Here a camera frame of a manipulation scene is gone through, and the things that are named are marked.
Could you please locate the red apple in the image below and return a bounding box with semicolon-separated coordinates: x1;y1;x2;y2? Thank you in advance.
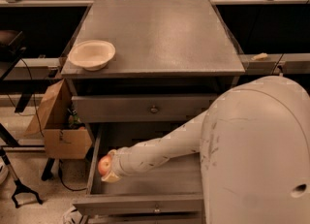
98;154;111;176

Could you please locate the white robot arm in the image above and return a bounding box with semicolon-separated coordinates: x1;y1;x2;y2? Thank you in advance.
98;76;310;224

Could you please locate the grey top drawer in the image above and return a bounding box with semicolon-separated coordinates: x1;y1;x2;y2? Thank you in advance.
72;94;217;123

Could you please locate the grey open middle drawer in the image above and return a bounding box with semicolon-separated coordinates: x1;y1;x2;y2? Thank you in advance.
74;122;203;215

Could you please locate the grey bottom drawer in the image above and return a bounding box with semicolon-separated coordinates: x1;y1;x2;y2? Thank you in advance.
87;212;205;224

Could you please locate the grey drawer cabinet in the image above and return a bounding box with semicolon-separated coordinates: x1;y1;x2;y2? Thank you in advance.
60;0;246;224

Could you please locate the white crumpled cloth on floor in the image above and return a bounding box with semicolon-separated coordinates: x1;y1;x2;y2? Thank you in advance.
59;207;84;224

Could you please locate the brown cardboard box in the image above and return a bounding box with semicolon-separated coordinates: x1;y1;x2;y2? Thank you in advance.
24;80;92;159

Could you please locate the white paper bowl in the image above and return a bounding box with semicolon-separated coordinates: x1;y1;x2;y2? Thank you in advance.
68;40;116;71

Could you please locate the black cable left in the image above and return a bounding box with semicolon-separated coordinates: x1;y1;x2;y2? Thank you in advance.
6;58;45;139

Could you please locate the yellow sponge piece on rail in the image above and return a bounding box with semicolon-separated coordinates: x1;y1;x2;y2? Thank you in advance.
251;52;268;61

